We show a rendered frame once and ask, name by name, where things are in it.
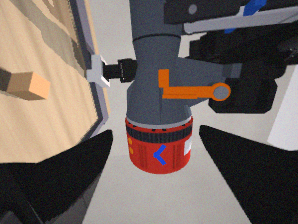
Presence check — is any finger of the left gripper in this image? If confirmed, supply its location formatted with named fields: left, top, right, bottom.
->
left=220, top=20, right=298, bottom=81

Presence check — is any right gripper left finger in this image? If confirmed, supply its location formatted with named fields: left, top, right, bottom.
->
left=0, top=129, right=113, bottom=224

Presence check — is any small orange block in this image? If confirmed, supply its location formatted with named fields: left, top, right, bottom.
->
left=7, top=72, right=50, bottom=101

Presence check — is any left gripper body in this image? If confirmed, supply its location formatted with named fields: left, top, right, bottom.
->
left=204, top=24, right=278, bottom=114

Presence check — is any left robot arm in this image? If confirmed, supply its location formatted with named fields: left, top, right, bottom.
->
left=102, top=23, right=298, bottom=83

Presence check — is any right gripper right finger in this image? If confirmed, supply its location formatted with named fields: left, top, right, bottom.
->
left=199, top=125, right=298, bottom=224

